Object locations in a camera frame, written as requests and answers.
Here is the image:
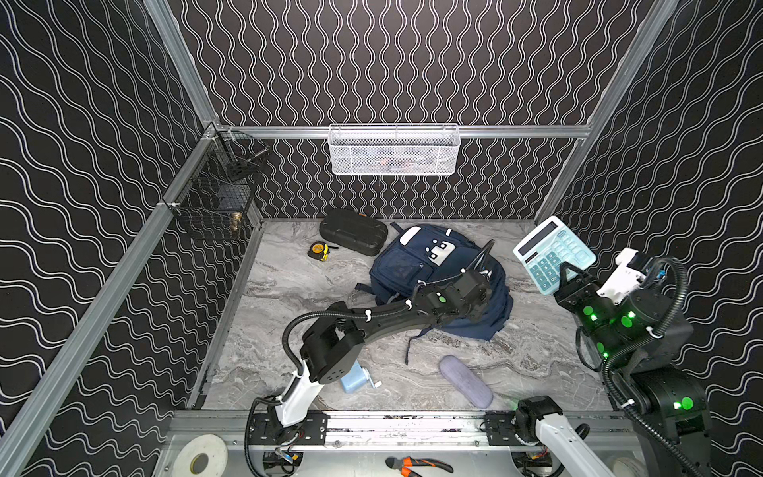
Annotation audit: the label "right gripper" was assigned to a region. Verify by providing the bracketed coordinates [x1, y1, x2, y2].
[555, 259, 632, 373]

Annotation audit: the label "navy blue backpack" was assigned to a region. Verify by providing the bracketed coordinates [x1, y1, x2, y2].
[356, 222, 514, 341]

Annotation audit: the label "teal calculator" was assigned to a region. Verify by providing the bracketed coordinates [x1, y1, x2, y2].
[514, 216, 596, 295]

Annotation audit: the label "light blue pencil sharpener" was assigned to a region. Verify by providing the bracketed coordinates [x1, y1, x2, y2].
[340, 361, 382, 394]

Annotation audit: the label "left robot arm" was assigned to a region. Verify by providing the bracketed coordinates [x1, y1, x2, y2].
[242, 240, 495, 449]

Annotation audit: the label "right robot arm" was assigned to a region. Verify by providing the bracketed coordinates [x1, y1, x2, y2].
[541, 248, 711, 476]

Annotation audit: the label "purple glasses case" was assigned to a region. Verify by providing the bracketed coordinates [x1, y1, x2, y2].
[438, 355, 494, 409]

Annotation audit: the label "black zippered case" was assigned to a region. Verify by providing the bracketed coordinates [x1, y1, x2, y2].
[319, 209, 389, 256]

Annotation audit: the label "white roll right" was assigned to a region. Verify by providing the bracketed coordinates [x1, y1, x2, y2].
[609, 456, 648, 477]

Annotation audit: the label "yellow black tape measure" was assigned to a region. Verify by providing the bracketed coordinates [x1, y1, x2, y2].
[307, 242, 339, 262]

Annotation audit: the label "white tape roll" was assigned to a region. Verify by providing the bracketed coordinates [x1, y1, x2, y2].
[171, 434, 229, 477]

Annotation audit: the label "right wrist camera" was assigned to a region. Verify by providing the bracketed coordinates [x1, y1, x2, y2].
[596, 248, 652, 305]

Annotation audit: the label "orange handled pliers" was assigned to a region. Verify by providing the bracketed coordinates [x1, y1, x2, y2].
[385, 456, 454, 477]

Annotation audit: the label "black wire basket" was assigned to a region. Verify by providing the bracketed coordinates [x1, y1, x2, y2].
[164, 123, 271, 244]

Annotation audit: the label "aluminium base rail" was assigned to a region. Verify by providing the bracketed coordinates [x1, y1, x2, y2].
[166, 408, 645, 451]

